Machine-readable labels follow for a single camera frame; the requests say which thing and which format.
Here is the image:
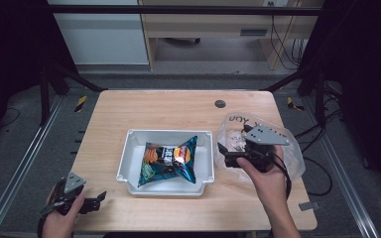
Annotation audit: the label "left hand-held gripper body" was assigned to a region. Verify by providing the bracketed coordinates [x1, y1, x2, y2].
[47, 171, 87, 216]

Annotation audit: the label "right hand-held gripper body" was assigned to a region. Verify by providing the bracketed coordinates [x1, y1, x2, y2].
[242, 124, 292, 174]

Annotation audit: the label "clear plastic bag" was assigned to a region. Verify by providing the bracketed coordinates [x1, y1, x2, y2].
[214, 111, 308, 183]

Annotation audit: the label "white plastic bin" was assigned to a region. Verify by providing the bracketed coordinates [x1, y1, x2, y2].
[115, 128, 216, 197]

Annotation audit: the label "blue and black chips bag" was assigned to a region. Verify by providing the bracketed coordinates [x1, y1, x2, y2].
[137, 135, 199, 188]

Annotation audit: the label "person's left hand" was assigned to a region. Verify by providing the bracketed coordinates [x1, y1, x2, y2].
[42, 192, 85, 238]

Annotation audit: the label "person's right hand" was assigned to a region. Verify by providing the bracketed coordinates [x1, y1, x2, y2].
[235, 146, 288, 213]

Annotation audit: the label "yellow and black tape strip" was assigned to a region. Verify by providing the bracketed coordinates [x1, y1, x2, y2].
[73, 94, 89, 114]
[285, 96, 306, 112]

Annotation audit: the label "black metal stand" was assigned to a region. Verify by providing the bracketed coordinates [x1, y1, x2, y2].
[261, 64, 329, 127]
[39, 61, 109, 127]

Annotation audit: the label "grey tape piece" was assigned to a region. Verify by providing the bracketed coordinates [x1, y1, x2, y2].
[299, 200, 321, 212]

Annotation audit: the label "white cabinet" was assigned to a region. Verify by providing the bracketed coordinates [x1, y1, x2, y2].
[47, 0, 150, 65]

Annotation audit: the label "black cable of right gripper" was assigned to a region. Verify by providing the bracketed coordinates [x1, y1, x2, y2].
[270, 154, 293, 200]

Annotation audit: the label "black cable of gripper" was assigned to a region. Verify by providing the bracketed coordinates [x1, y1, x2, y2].
[270, 154, 293, 200]
[37, 179, 65, 238]

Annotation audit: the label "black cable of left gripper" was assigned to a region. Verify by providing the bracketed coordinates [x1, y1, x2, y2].
[37, 179, 65, 238]

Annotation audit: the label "aluminium floor rail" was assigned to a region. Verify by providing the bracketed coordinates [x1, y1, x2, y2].
[302, 96, 381, 238]
[0, 94, 65, 238]

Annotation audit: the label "black floor cables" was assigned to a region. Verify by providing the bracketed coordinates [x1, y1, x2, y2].
[293, 108, 345, 198]

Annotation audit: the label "thin black floor cable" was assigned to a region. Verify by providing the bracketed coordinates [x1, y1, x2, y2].
[0, 106, 22, 129]

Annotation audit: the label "black hanging cables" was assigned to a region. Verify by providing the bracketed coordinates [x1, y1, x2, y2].
[268, 1, 308, 71]

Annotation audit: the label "black horizontal frame bar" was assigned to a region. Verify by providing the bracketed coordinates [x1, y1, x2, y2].
[45, 4, 323, 17]

